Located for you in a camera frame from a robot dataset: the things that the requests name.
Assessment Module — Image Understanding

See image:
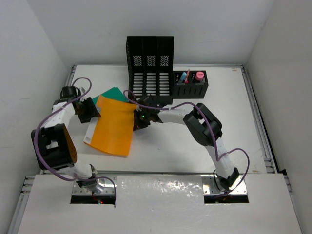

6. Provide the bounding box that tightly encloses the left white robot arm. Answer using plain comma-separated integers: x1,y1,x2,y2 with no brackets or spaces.
31,86,101,192

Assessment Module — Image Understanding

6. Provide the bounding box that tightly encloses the black mesh file organizer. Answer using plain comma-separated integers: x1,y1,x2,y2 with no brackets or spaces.
126,36,174,105

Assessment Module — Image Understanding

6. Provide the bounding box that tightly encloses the orange folder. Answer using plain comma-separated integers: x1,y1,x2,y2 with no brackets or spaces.
83,96,137,157

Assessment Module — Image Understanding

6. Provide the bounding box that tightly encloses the red clear pen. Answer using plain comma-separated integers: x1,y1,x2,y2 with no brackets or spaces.
184,69,190,83

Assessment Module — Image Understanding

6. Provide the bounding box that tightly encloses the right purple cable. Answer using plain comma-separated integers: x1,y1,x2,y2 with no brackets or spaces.
123,90,251,195

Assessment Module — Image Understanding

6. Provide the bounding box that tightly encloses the green folder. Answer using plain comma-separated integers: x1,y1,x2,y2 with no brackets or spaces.
92,87,129,105

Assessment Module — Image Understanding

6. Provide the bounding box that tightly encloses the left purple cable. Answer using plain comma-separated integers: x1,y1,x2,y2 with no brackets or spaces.
33,77,117,195

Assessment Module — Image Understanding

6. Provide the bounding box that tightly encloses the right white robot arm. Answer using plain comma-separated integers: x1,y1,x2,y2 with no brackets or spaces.
124,90,239,192

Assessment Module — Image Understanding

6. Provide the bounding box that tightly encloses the purple cable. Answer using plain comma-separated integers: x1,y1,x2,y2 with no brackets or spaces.
123,90,251,195
33,77,117,195

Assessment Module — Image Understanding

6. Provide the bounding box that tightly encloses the blue clear glue stick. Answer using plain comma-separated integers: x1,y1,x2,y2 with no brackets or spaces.
178,72,187,83

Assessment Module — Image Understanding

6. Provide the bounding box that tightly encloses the black pen holder box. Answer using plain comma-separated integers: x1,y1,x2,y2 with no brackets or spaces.
172,70,209,99

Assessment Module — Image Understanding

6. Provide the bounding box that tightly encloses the white front cover board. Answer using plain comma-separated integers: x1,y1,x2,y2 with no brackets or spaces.
19,174,301,234

